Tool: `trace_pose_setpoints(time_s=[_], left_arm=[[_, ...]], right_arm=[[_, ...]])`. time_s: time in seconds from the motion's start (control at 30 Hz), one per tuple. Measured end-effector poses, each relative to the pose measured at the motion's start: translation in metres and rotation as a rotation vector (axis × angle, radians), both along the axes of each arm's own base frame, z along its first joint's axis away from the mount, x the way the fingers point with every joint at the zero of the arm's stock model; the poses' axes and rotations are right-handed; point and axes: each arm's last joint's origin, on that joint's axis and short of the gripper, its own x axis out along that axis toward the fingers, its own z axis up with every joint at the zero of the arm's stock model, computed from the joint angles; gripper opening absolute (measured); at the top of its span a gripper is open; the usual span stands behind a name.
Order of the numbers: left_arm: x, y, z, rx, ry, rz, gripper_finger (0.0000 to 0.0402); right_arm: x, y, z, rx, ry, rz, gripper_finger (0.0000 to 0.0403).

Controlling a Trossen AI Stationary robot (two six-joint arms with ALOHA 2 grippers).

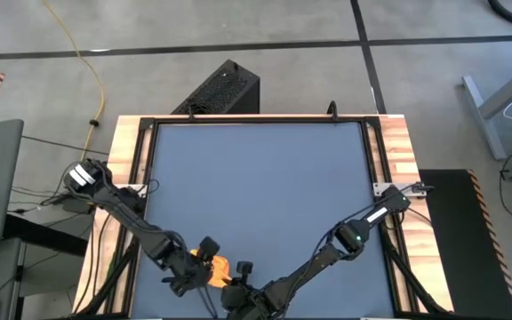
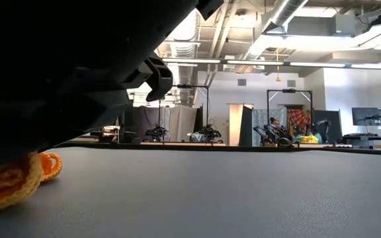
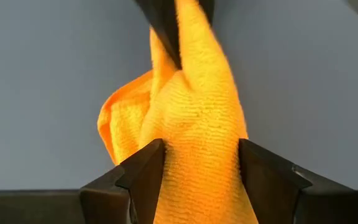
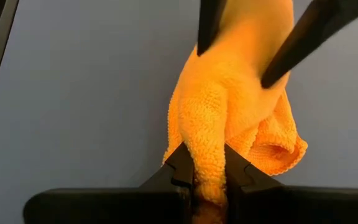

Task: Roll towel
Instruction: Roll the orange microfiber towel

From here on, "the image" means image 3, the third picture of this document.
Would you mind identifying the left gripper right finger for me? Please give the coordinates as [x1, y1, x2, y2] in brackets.
[238, 138, 358, 224]

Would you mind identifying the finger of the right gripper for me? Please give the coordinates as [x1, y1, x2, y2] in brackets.
[197, 0, 216, 26]
[134, 0, 183, 70]

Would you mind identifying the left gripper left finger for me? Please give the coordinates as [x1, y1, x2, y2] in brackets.
[79, 138, 167, 224]

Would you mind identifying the orange microfibre towel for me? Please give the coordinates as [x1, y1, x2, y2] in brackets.
[97, 0, 260, 224]

